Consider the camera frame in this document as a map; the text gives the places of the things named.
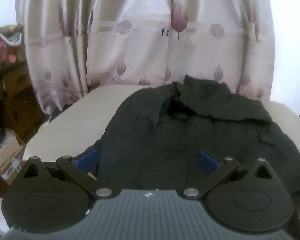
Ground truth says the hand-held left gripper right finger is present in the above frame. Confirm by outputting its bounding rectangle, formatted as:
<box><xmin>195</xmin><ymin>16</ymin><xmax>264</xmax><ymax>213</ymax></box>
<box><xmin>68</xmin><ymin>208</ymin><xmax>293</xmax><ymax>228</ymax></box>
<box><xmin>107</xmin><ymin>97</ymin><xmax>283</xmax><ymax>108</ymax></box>
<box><xmin>183</xmin><ymin>148</ymin><xmax>276</xmax><ymax>200</ymax></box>

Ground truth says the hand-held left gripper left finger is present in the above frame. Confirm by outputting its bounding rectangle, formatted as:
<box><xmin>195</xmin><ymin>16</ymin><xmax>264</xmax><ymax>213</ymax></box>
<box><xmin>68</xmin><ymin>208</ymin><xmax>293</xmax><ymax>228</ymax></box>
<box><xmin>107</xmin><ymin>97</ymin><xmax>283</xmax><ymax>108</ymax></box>
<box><xmin>22</xmin><ymin>148</ymin><xmax>113</xmax><ymax>199</ymax></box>

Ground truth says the black fleece garment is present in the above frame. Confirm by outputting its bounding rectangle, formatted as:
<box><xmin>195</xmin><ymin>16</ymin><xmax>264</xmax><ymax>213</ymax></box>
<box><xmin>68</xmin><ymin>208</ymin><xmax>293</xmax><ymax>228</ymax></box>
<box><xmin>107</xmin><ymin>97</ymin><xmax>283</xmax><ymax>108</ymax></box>
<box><xmin>94</xmin><ymin>74</ymin><xmax>300</xmax><ymax>198</ymax></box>

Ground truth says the cardboard box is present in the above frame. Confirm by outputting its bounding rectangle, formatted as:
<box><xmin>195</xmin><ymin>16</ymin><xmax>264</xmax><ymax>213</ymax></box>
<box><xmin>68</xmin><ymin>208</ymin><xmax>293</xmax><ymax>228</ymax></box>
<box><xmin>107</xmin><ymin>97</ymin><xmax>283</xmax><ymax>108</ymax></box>
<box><xmin>0</xmin><ymin>129</ymin><xmax>27</xmax><ymax>180</ymax></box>

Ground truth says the dark wooden cabinet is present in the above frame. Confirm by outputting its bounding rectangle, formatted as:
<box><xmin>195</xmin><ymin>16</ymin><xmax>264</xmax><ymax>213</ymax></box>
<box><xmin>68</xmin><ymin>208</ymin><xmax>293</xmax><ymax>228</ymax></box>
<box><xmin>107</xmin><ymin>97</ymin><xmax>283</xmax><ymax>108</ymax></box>
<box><xmin>0</xmin><ymin>60</ymin><xmax>47</xmax><ymax>140</ymax></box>

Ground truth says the leaf-patterned cream curtain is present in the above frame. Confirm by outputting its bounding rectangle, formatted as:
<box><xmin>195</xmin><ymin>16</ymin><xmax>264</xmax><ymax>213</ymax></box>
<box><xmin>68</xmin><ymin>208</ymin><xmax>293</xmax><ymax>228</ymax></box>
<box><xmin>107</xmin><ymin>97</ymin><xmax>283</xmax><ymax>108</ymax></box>
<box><xmin>15</xmin><ymin>0</ymin><xmax>278</xmax><ymax>117</ymax></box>

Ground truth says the pink patterned cloth cover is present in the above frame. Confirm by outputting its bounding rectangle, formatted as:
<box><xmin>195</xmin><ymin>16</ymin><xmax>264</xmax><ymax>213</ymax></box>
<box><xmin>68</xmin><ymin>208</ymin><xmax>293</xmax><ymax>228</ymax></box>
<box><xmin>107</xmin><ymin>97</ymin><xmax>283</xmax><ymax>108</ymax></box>
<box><xmin>0</xmin><ymin>24</ymin><xmax>24</xmax><ymax>67</ymax></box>

